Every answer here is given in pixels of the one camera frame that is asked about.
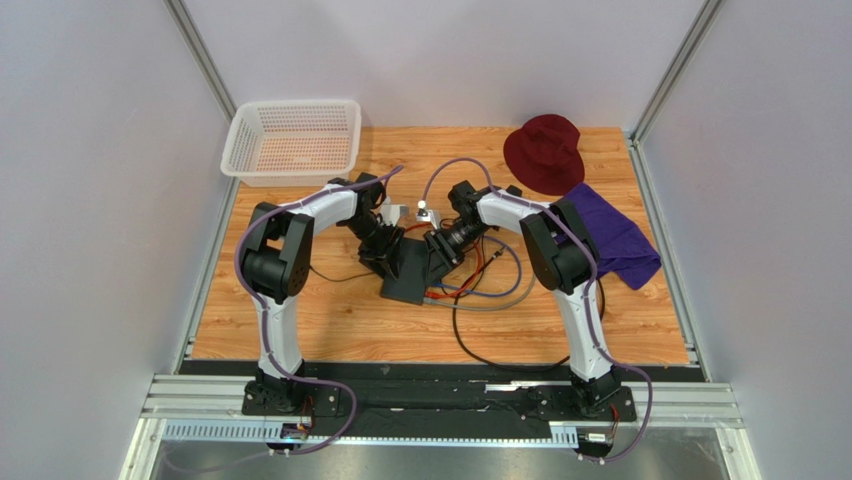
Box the grey ethernet cable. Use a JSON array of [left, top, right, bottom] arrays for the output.
[[424, 269, 538, 313]]

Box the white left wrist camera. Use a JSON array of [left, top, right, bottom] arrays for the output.
[[379, 202, 409, 226]]

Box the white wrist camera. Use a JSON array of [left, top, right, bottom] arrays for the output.
[[379, 202, 409, 226], [415, 199, 441, 229]]

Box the black network switch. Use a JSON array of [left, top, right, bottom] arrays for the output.
[[380, 238, 428, 305]]

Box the dark red bucket hat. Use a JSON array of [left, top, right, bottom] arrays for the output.
[[503, 114, 586, 196]]

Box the black power cable with plug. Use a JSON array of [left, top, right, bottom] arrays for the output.
[[309, 264, 377, 284]]

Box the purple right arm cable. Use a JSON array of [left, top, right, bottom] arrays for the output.
[[421, 156, 654, 464]]

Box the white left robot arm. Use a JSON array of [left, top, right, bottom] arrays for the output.
[[234, 173, 404, 405]]

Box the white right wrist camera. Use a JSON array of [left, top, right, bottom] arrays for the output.
[[415, 199, 441, 229]]

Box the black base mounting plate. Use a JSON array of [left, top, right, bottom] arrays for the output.
[[241, 361, 640, 441]]

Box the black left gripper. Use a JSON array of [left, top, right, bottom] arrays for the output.
[[344, 216, 406, 281]]

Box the black ethernet cable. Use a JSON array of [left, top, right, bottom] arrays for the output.
[[452, 246, 504, 301]]

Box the red ethernet cable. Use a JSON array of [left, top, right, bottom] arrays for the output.
[[402, 222, 486, 301]]

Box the aluminium frame rail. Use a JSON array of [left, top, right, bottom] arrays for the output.
[[121, 363, 760, 479]]

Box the black mains power cord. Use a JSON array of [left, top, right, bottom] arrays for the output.
[[452, 276, 607, 373]]

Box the purple cloth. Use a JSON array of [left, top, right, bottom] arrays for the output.
[[558, 183, 662, 290]]

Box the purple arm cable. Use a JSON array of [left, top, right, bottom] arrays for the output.
[[232, 164, 405, 458], [421, 156, 654, 464]]

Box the blue ethernet cable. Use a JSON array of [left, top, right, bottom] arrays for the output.
[[429, 234, 524, 299]]

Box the white plastic basket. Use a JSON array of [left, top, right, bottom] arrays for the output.
[[220, 100, 362, 188]]

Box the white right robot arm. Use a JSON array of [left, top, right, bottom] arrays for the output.
[[423, 182, 621, 418]]

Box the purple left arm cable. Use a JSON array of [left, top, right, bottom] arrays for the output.
[[232, 164, 405, 458]]

